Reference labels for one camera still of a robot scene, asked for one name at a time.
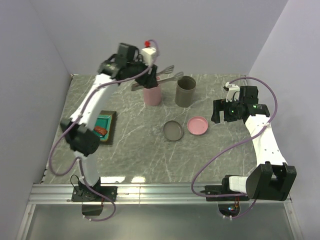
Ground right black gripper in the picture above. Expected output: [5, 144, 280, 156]
[210, 97, 243, 124]

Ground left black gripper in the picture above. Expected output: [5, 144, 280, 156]
[126, 56, 158, 89]

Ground metal tongs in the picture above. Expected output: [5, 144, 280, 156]
[130, 64, 185, 91]

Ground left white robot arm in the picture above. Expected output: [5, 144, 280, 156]
[60, 39, 160, 201]

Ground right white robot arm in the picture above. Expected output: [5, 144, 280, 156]
[211, 83, 297, 201]

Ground pink cylindrical container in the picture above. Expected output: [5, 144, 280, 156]
[143, 85, 162, 106]

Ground pink round lid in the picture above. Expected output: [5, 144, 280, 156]
[187, 116, 209, 136]

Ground grey cylindrical container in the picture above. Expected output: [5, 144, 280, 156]
[175, 76, 196, 108]

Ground grey round lid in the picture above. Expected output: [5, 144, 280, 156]
[163, 120, 184, 141]

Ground black teal square plate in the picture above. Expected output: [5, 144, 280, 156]
[93, 110, 117, 145]

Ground brown red meat piece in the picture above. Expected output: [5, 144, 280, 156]
[93, 126, 108, 136]

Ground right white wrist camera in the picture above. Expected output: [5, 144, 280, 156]
[223, 82, 240, 103]

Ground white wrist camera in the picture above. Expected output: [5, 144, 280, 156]
[223, 82, 240, 103]
[140, 40, 158, 66]

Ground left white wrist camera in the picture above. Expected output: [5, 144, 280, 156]
[140, 40, 158, 66]

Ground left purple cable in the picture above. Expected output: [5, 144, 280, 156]
[48, 39, 161, 222]

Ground purple cable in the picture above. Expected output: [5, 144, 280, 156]
[191, 76, 278, 221]
[48, 39, 161, 222]

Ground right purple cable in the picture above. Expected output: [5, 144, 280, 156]
[191, 76, 278, 221]

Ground aluminium mounting rail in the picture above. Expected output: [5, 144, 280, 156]
[27, 182, 292, 206]

